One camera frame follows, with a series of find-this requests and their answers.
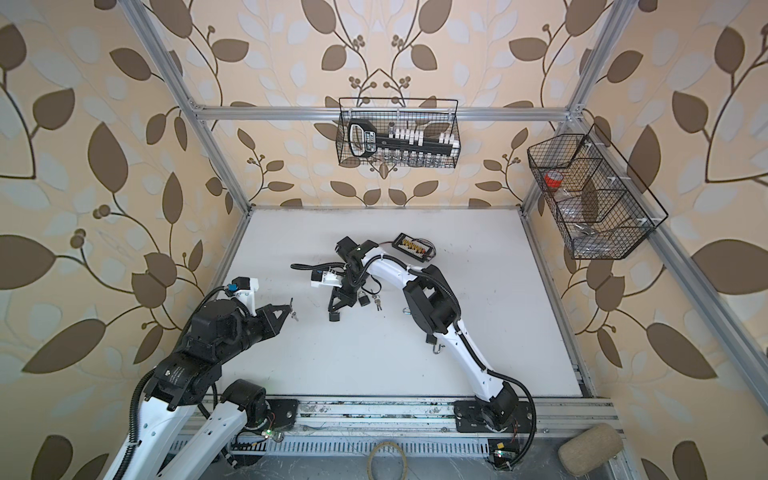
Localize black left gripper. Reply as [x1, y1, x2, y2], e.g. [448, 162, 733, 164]
[214, 301, 292, 367]

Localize silver keys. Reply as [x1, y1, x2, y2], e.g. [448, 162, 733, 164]
[372, 294, 383, 311]

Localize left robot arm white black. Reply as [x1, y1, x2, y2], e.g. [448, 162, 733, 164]
[105, 277, 299, 479]

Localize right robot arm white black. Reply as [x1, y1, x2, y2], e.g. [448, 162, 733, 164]
[290, 237, 538, 434]

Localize black padlock right open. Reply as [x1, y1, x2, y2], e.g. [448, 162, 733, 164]
[425, 334, 444, 355]

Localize black charging board yellow connectors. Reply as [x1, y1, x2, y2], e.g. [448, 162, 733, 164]
[392, 233, 436, 262]

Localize black tool set in basket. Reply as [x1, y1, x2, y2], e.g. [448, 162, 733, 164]
[346, 119, 461, 158]

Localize aluminium back crossbar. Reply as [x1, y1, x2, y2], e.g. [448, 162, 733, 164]
[191, 105, 571, 123]

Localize red item in basket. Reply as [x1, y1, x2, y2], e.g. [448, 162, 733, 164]
[543, 170, 564, 191]

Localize beige foam roll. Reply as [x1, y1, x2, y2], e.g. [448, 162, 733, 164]
[558, 423, 623, 477]

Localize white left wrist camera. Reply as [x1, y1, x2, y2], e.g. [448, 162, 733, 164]
[225, 276, 259, 316]

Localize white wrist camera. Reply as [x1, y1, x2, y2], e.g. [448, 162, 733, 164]
[225, 276, 259, 316]
[310, 268, 344, 288]

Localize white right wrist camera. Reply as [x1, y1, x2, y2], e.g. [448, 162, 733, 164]
[310, 268, 344, 288]

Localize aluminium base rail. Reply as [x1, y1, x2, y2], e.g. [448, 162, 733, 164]
[226, 395, 623, 458]

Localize rope ring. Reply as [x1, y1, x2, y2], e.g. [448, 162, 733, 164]
[366, 441, 410, 480]

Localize back wire basket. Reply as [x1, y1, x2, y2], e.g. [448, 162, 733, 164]
[335, 96, 462, 169]

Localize wire basket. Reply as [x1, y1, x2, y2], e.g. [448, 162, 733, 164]
[335, 96, 462, 169]
[527, 125, 668, 260]

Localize right wire basket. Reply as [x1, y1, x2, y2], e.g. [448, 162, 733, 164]
[527, 125, 668, 260]

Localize aluminium frame post left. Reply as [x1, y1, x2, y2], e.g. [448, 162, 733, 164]
[118, 0, 251, 216]

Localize aluminium frame post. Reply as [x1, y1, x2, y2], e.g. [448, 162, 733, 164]
[118, 0, 251, 216]
[518, 0, 640, 216]

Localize aluminium frame post right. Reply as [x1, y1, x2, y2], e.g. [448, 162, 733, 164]
[518, 0, 640, 216]

